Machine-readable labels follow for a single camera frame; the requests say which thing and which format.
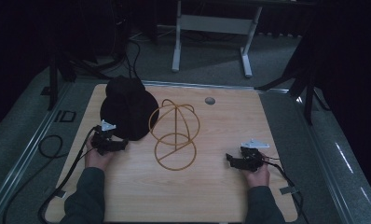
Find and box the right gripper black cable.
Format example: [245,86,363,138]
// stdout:
[262,155,309,224]

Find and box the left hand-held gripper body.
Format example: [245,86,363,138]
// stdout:
[90,119,122,157]

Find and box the black hat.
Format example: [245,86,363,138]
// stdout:
[100,75,160,142]

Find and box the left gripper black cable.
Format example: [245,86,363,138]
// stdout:
[37,126,98,224]

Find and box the person's right hand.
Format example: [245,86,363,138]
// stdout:
[241,161,271,189]

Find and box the gold wire hat stand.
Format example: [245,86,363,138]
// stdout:
[147,98,201,172]

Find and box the black floor cable loop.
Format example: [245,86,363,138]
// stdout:
[2,134,64,224]

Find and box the black metal stand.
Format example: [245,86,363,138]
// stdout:
[256,18,331,127]
[40,0,135,112]

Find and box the grey tape strip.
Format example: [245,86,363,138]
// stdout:
[279,186,299,196]

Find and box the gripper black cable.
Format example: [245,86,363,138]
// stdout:
[37,126,98,224]
[262,155,309,224]

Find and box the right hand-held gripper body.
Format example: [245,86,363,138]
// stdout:
[233,138,271,173]

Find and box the person's left hand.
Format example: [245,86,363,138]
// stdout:
[84,135,116,173]

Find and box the white metal desk frame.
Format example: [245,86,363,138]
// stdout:
[171,0,264,78]

